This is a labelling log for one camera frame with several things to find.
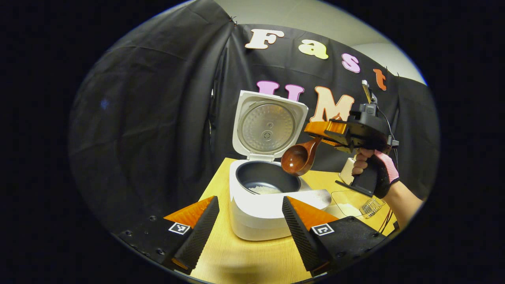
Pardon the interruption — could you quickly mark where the thin dark cable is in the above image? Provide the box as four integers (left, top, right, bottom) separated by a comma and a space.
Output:
377, 209, 396, 234

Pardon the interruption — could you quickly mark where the black backdrop cloth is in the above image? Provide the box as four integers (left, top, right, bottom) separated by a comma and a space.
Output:
68, 0, 440, 237

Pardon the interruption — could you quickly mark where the white toaster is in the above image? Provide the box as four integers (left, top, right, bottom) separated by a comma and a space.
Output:
339, 157, 358, 185

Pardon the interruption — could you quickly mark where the white rice cooker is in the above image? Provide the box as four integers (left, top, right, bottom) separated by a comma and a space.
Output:
229, 90, 332, 241

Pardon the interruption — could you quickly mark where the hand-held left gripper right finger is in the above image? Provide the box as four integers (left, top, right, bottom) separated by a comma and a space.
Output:
282, 196, 391, 277

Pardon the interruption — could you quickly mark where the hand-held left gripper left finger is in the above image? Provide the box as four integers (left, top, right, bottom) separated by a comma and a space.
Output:
116, 196, 220, 276

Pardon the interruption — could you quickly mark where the clear plastic tray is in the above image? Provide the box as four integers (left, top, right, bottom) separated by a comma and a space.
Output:
331, 191, 386, 220

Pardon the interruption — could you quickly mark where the brown wooden spoon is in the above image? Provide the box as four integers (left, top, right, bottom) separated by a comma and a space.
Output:
281, 136, 324, 176

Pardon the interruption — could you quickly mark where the wire chopstick holder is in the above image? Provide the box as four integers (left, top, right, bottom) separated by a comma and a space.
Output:
360, 198, 385, 219

